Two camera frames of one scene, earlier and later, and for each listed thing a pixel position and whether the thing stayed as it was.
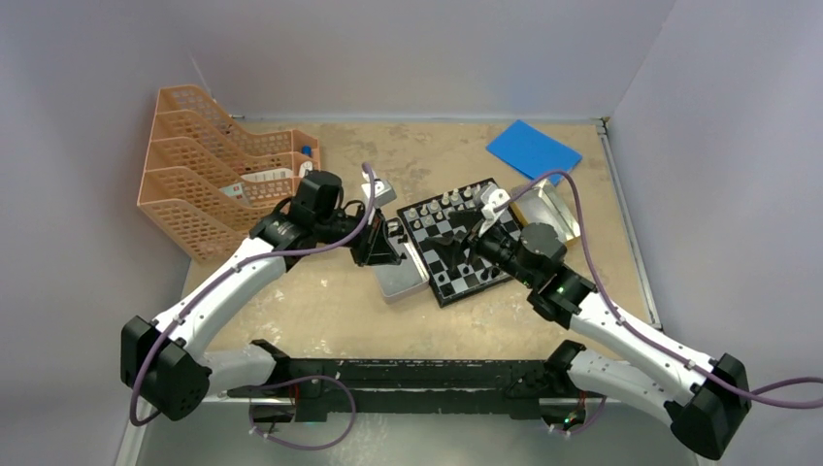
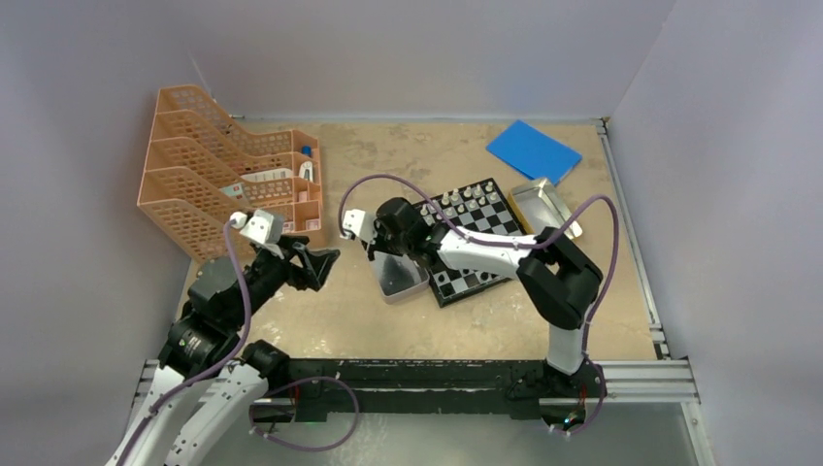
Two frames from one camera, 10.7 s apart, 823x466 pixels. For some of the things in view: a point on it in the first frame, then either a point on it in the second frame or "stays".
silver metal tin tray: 410,276 stays
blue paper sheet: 534,152 stays
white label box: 274,174 stays
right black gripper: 450,249 to 377,244
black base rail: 476,387 stays
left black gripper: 376,248 to 314,263
